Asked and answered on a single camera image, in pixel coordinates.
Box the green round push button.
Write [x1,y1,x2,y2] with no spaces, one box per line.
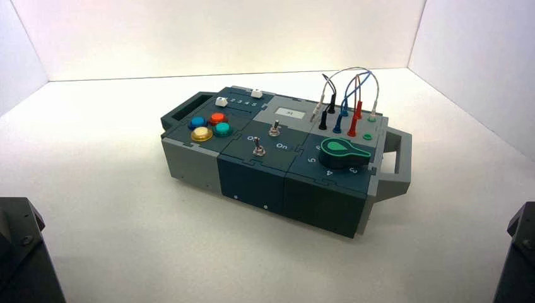
[212,122,234,138]

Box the yellow round push button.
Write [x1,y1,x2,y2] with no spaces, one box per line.
[190,126,213,143]

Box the grey and teal task box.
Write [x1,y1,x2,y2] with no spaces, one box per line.
[160,85,413,240]

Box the small white display screen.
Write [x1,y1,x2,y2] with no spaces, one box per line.
[276,107,307,119]

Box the black and green rotary knob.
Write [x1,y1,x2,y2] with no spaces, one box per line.
[318,137,372,170]

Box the white banana plug cable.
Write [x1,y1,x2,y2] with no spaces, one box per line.
[310,66,380,123]

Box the black banana plug cable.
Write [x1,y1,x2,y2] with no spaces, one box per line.
[318,73,338,131]

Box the blue banana plug cable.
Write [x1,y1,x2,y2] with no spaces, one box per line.
[332,70,372,134]

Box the red banana plug cable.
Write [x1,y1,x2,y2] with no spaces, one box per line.
[347,74,363,138]

